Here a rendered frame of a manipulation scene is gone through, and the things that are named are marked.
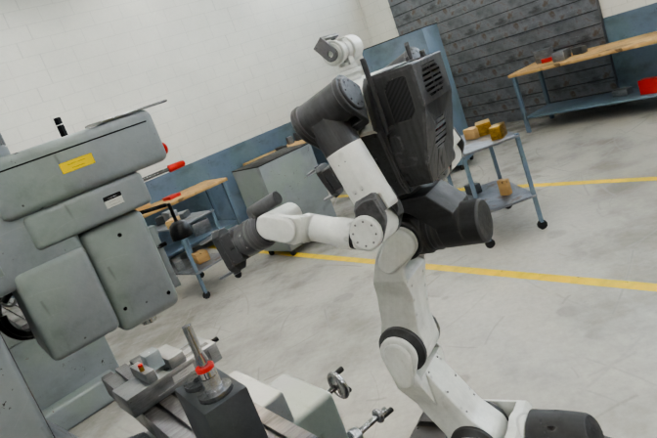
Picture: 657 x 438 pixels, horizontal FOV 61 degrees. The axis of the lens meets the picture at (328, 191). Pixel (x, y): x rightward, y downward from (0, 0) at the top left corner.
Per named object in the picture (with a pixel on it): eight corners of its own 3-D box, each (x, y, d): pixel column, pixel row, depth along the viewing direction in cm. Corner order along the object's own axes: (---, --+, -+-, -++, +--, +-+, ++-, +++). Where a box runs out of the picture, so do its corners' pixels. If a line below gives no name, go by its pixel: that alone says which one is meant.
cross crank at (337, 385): (341, 387, 225) (331, 362, 223) (361, 395, 216) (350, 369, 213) (312, 412, 216) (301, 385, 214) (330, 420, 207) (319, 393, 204)
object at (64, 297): (100, 315, 178) (65, 241, 173) (122, 327, 159) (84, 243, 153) (39, 348, 168) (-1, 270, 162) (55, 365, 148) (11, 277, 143)
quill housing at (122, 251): (160, 294, 188) (121, 207, 181) (184, 302, 171) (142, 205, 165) (106, 325, 177) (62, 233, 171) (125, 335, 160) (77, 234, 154)
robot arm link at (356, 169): (421, 217, 128) (371, 134, 129) (402, 235, 117) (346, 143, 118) (381, 239, 134) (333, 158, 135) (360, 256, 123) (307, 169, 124)
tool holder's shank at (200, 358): (199, 364, 140) (182, 325, 138) (211, 360, 139) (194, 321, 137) (196, 371, 137) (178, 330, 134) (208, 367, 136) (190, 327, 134)
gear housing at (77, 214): (129, 203, 185) (116, 175, 183) (154, 201, 165) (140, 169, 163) (23, 248, 166) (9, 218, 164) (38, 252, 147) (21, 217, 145)
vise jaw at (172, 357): (169, 353, 207) (165, 343, 206) (187, 360, 195) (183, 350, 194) (155, 362, 203) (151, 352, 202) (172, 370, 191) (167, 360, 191)
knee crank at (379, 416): (387, 409, 217) (382, 396, 215) (398, 414, 212) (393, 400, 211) (347, 445, 204) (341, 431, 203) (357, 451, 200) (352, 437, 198)
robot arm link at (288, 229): (275, 227, 144) (321, 236, 138) (255, 238, 136) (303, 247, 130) (274, 203, 142) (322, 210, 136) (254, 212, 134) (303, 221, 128)
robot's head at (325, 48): (361, 47, 142) (338, 28, 143) (345, 52, 135) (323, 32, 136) (349, 66, 146) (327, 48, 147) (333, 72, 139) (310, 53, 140)
